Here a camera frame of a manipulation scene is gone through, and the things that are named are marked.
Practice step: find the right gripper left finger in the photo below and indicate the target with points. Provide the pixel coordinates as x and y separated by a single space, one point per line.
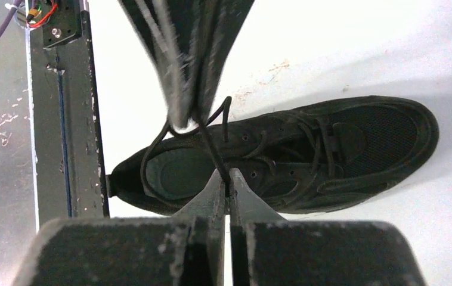
186 248

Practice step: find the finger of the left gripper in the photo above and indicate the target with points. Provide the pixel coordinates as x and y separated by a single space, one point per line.
220 26
169 31

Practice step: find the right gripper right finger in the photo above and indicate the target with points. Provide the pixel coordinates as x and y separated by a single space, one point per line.
267 249

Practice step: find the black shoelace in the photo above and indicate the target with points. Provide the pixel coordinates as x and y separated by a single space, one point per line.
201 128

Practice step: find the black sneaker shoe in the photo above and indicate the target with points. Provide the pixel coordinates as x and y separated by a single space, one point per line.
322 157

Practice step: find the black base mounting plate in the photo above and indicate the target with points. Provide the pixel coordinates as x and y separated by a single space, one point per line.
67 153

